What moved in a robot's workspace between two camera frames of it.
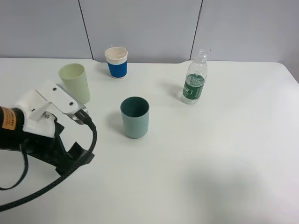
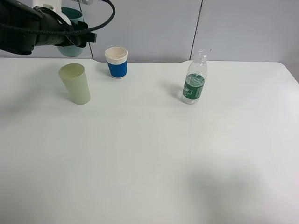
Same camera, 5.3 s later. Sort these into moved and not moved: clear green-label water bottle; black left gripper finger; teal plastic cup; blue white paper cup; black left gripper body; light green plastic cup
Moved: teal plastic cup; black left gripper body; black left gripper finger
Not moved: clear green-label water bottle; blue white paper cup; light green plastic cup
